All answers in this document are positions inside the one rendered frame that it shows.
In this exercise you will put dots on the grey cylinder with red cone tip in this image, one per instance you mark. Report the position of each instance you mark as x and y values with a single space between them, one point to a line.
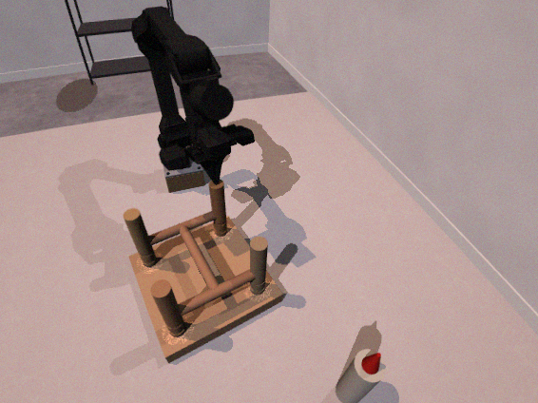
361 376

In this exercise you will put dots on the brown wooden stool legs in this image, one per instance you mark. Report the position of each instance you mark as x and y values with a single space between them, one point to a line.
161 290

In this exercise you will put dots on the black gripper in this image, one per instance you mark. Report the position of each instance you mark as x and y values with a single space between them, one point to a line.
174 156

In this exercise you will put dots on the brown wooden stool seat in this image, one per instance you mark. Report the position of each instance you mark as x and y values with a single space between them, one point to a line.
228 256

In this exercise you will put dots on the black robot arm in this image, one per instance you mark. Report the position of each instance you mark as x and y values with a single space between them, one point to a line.
185 54

